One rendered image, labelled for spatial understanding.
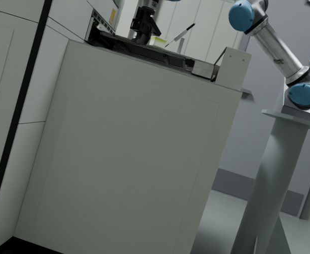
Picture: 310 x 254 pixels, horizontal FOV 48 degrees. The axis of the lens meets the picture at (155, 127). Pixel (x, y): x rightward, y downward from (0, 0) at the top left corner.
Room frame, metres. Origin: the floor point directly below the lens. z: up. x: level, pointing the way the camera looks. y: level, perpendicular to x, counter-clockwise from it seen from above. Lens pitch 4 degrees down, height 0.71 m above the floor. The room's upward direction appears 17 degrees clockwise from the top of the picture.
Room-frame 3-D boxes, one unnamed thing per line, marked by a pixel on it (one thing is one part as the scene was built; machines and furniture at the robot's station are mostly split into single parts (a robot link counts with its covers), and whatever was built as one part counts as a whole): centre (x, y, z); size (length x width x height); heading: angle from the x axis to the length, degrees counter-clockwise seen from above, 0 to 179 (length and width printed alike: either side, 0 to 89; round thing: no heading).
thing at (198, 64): (1.46, -0.12, 0.89); 0.08 x 0.03 x 0.03; 87
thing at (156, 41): (1.96, 0.12, 1.00); 0.07 x 0.07 x 0.07; 23
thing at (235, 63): (1.53, -0.22, 0.89); 0.55 x 0.09 x 0.14; 177
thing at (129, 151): (1.69, 0.03, 0.41); 0.96 x 0.64 x 0.82; 177
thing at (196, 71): (1.62, -0.13, 0.87); 0.36 x 0.08 x 0.03; 177
